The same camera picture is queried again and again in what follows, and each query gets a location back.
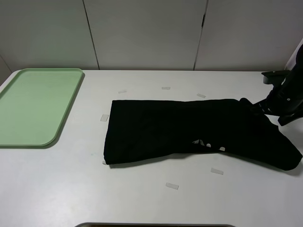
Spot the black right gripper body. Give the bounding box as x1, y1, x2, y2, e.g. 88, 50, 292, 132
265, 81, 303, 125

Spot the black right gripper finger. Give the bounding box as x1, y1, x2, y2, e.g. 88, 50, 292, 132
250, 100, 272, 115

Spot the black short sleeve shirt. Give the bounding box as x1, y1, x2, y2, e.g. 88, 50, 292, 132
104, 98, 303, 171

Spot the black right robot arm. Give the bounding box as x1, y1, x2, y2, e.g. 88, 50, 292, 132
250, 47, 303, 126

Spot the green plastic tray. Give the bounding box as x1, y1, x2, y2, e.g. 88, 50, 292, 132
0, 68, 84, 148

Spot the clear tape front right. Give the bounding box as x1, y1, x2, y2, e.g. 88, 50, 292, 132
211, 168, 223, 175

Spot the clear tape front centre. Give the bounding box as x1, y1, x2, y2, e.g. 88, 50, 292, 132
166, 183, 179, 190

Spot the clear tape left edge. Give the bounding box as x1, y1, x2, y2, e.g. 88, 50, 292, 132
100, 114, 109, 122

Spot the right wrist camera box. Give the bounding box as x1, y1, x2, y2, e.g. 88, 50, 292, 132
261, 70, 290, 86

